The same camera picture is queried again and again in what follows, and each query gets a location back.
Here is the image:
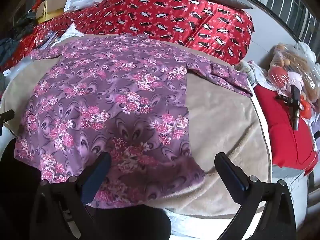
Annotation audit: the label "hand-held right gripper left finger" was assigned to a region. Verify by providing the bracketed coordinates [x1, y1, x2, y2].
[29, 151, 112, 240]

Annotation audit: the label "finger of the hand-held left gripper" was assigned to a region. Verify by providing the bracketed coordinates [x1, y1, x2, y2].
[0, 109, 15, 137]

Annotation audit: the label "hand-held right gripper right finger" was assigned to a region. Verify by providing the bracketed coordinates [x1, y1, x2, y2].
[214, 152, 297, 240]

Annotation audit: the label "purple floral shirt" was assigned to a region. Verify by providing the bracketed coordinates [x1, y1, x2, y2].
[14, 33, 253, 209]

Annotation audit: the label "pile of mixed clothes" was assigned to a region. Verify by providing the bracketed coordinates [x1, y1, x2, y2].
[0, 0, 77, 64]

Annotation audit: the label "beige fleece blanket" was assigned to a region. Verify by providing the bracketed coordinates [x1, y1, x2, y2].
[0, 36, 272, 217]

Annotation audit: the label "red cloth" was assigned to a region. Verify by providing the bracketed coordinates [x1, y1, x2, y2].
[254, 84, 319, 174]

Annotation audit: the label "white bed sheet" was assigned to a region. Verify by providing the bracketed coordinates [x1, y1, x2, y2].
[165, 172, 310, 240]

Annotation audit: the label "dark cloth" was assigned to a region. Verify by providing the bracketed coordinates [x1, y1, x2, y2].
[0, 139, 173, 240]

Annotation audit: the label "black cross-shaped tool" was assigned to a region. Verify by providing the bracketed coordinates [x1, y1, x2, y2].
[275, 84, 304, 131]

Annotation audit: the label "white papers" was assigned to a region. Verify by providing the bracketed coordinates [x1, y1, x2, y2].
[37, 22, 85, 49]

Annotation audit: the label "cardboard box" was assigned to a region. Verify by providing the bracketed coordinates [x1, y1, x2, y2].
[35, 0, 72, 24]

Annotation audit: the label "clear plastic bag of dolls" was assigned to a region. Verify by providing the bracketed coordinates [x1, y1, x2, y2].
[267, 41, 320, 120]

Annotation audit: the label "white plastic bag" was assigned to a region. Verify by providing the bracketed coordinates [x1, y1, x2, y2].
[64, 0, 100, 12]

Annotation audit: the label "red penguin print quilt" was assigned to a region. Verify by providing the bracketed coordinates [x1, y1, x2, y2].
[0, 0, 254, 73]

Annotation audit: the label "metal window grille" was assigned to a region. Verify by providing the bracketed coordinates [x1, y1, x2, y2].
[225, 0, 320, 45]

